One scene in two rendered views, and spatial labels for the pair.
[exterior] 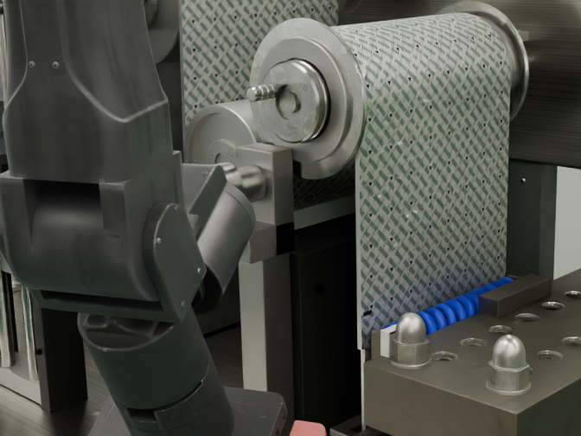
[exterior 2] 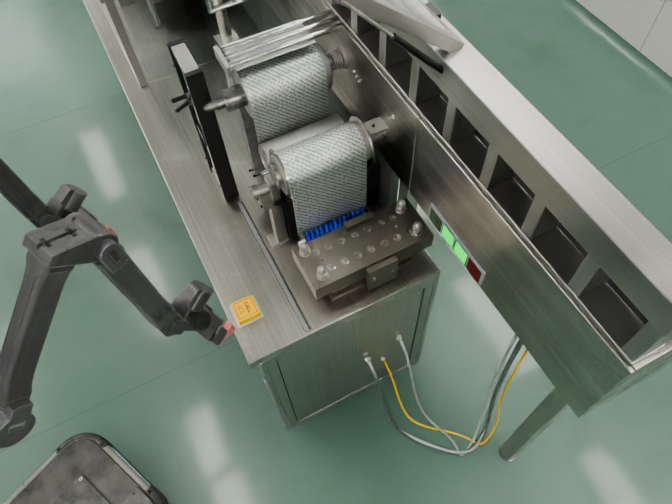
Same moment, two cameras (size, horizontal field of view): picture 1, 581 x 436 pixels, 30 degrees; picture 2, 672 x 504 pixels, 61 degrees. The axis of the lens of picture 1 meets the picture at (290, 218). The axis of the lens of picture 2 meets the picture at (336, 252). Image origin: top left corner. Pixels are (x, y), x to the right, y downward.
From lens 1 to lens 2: 1.18 m
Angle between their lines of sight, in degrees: 46
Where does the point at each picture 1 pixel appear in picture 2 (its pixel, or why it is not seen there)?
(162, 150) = (171, 316)
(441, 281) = (333, 213)
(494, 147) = (358, 177)
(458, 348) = (322, 248)
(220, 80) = (272, 126)
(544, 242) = (392, 184)
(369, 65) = (297, 176)
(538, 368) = (336, 267)
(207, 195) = (195, 297)
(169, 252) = (175, 330)
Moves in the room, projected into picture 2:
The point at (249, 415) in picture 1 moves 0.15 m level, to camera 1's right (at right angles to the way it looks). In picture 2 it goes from (213, 322) to (267, 338)
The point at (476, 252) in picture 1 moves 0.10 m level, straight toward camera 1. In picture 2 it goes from (350, 202) to (335, 227)
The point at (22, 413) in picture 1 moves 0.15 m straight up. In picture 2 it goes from (218, 197) to (208, 169)
